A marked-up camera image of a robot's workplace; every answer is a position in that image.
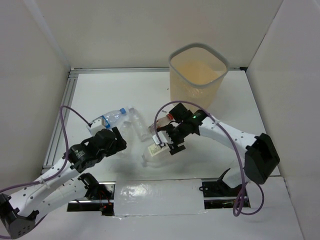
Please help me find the square bottle beige label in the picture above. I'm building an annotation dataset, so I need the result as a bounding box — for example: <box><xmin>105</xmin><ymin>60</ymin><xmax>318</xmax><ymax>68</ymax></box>
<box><xmin>142</xmin><ymin>143</ymin><xmax>172</xmax><ymax>168</ymax></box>

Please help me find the clear crushed bottle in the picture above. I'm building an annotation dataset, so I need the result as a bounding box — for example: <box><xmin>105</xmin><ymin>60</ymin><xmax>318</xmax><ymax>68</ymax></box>
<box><xmin>117</xmin><ymin>121</ymin><xmax>134</xmax><ymax>159</ymax></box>

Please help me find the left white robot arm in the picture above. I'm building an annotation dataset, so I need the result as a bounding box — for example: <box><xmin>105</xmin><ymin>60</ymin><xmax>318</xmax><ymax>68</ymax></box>
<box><xmin>0</xmin><ymin>127</ymin><xmax>127</xmax><ymax>240</ymax></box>

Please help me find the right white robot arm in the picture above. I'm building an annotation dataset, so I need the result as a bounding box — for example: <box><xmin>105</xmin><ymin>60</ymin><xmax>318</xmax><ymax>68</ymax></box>
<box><xmin>152</xmin><ymin>101</ymin><xmax>280</xmax><ymax>196</ymax></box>

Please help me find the beige mesh waste bin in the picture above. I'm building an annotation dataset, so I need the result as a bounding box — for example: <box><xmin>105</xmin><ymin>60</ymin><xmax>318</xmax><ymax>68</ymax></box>
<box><xmin>168</xmin><ymin>42</ymin><xmax>230</xmax><ymax>109</ymax></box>

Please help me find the red cap dirty bottle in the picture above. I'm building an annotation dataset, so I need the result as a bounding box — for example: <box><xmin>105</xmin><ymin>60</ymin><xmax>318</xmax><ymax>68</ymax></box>
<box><xmin>148</xmin><ymin>113</ymin><xmax>174</xmax><ymax>135</ymax></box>

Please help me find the clear bottle middle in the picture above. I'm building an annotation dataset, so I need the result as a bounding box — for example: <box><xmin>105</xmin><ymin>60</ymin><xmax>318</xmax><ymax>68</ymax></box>
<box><xmin>128</xmin><ymin>105</ymin><xmax>151</xmax><ymax>142</ymax></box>

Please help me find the blue cap labelled bottle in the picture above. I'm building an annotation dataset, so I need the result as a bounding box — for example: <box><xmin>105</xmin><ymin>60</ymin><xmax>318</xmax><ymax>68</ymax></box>
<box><xmin>95</xmin><ymin>108</ymin><xmax>127</xmax><ymax>129</ymax></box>

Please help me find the white front cover panel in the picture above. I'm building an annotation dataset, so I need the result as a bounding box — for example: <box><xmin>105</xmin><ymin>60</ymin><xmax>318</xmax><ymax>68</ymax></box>
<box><xmin>113</xmin><ymin>179</ymin><xmax>205</xmax><ymax>217</ymax></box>

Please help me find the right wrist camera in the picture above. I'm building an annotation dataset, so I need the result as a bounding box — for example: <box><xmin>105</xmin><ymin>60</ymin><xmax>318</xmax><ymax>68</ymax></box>
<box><xmin>152</xmin><ymin>131</ymin><xmax>172</xmax><ymax>147</ymax></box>

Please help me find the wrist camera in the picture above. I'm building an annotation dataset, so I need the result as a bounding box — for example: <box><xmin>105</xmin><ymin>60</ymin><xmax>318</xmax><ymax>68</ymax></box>
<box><xmin>152</xmin><ymin>131</ymin><xmax>172</xmax><ymax>147</ymax></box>
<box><xmin>86</xmin><ymin>117</ymin><xmax>106</xmax><ymax>136</ymax></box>

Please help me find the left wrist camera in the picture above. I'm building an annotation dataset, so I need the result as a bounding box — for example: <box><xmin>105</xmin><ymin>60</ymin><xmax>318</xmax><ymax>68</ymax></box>
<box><xmin>86</xmin><ymin>117</ymin><xmax>106</xmax><ymax>136</ymax></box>

